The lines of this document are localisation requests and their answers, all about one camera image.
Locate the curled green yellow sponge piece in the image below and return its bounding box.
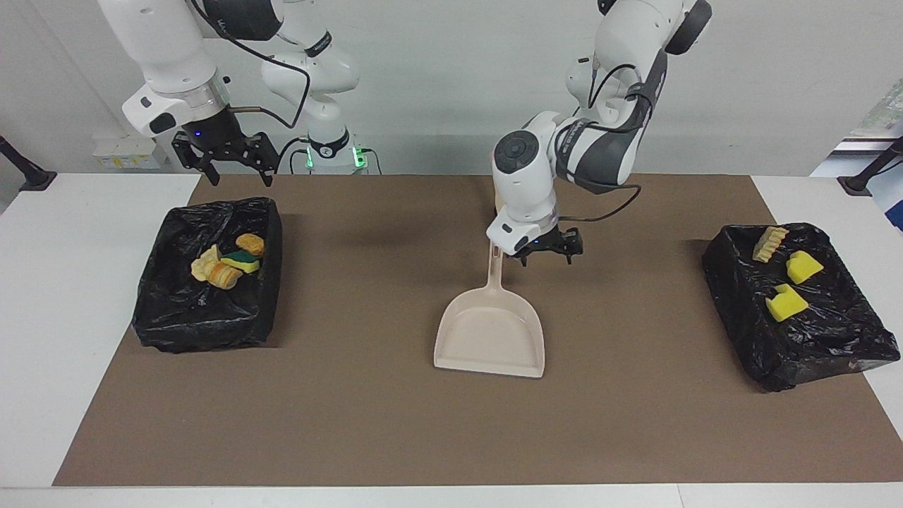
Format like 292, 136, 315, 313
765, 284, 810, 323

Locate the beige sponge chunk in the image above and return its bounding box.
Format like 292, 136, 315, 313
751, 225, 790, 264
191, 244, 223, 282

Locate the black bag lined bin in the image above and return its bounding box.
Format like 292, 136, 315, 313
702, 222, 901, 393
132, 198, 284, 353

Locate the plain yellow sponge piece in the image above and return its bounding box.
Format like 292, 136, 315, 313
786, 250, 825, 286

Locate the beige plastic dustpan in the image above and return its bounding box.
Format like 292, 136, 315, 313
433, 242, 546, 380

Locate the brown table mat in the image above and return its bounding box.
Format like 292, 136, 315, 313
53, 174, 903, 488

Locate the small green yellow sponge wedge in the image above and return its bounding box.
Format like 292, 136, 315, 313
221, 250, 260, 274

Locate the black camera stand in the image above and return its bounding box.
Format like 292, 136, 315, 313
0, 136, 57, 192
837, 138, 903, 196

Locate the orange striped sponge piece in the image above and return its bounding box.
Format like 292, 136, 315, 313
205, 261, 244, 290

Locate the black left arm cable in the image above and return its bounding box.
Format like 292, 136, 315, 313
554, 60, 653, 224

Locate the white wall socket box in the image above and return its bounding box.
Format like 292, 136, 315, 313
92, 135, 170, 170

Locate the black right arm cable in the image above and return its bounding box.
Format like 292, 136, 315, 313
187, 0, 313, 131

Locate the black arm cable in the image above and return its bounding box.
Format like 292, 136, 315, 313
187, 0, 313, 131
554, 60, 653, 224

